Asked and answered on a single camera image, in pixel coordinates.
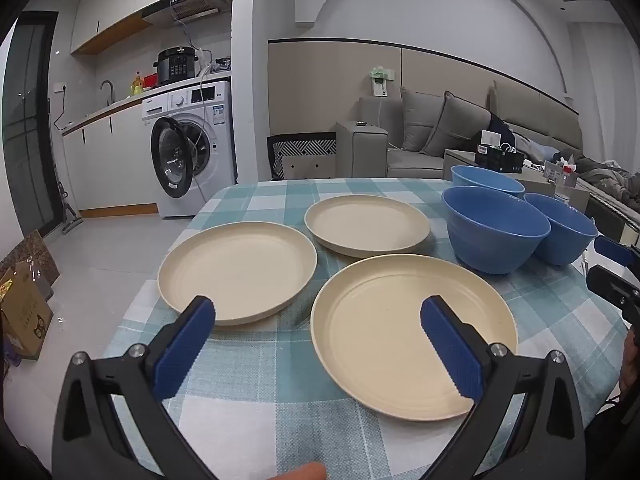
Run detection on white washing machine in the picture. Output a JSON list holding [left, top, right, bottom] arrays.
[[141, 80, 237, 219]]

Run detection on white curtain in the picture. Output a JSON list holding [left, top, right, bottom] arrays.
[[567, 20, 632, 126]]

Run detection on grey pillow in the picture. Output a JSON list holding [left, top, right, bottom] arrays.
[[400, 87, 446, 153], [422, 91, 493, 157]]

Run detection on person's left hand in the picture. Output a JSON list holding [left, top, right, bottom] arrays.
[[277, 461, 328, 480]]

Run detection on black box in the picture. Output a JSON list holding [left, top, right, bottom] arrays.
[[474, 144, 526, 171]]

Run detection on grey sofa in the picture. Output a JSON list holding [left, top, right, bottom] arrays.
[[336, 80, 583, 181]]

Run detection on blue bowl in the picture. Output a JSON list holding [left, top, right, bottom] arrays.
[[442, 186, 552, 275], [451, 164, 526, 199], [524, 192, 599, 266]]

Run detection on white wall device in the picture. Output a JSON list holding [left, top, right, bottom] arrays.
[[369, 66, 396, 97]]

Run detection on brown patterned board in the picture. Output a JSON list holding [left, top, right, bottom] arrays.
[[0, 230, 61, 286]]

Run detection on beige side cabinet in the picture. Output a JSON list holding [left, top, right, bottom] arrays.
[[444, 149, 556, 196]]

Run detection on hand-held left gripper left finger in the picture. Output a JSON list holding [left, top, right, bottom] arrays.
[[51, 296, 221, 480]]

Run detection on teal checked tablecloth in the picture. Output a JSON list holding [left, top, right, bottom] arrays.
[[102, 177, 631, 480]]

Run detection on steel range hood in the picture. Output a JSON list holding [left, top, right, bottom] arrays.
[[141, 0, 235, 25]]

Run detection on black white patterned stool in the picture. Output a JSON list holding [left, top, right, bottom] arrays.
[[267, 132, 338, 181]]

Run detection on cardboard box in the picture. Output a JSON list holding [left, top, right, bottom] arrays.
[[0, 260, 55, 361]]

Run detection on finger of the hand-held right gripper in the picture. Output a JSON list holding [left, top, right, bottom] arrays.
[[593, 235, 640, 273], [586, 265, 640, 321]]

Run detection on dark jacket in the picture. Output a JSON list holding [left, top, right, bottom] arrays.
[[487, 112, 516, 148]]

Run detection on grey stick vacuum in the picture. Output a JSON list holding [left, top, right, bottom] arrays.
[[52, 165, 83, 235]]

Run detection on white upper cabinets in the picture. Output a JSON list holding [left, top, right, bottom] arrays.
[[70, 0, 253, 56]]

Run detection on cream round plate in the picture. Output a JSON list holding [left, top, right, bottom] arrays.
[[157, 222, 318, 326], [310, 255, 519, 422], [305, 195, 431, 259]]

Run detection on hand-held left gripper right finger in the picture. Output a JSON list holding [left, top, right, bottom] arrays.
[[415, 295, 587, 480]]

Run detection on white counter cabinet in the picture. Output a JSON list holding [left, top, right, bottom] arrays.
[[61, 97, 161, 217]]

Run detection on dark glass door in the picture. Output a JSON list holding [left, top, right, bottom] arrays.
[[2, 12, 63, 236]]

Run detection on black power cable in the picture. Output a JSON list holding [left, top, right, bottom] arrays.
[[54, 91, 76, 131]]

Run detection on grey clothes pile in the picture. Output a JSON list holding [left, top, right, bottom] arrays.
[[575, 155, 640, 201]]

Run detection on black pressure cooker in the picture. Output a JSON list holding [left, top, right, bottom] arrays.
[[153, 47, 200, 87]]

